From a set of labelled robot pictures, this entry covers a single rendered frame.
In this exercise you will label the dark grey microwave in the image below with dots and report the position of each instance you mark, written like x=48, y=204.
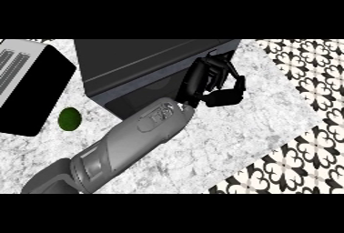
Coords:
x=135, y=71

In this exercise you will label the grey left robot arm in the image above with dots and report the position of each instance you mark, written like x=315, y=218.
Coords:
x=130, y=139

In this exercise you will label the green round fruit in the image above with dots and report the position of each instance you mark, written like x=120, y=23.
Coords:
x=70, y=119

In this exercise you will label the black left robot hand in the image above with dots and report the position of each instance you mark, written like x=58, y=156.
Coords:
x=197, y=79

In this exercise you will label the black and silver appliance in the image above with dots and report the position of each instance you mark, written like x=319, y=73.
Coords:
x=31, y=88

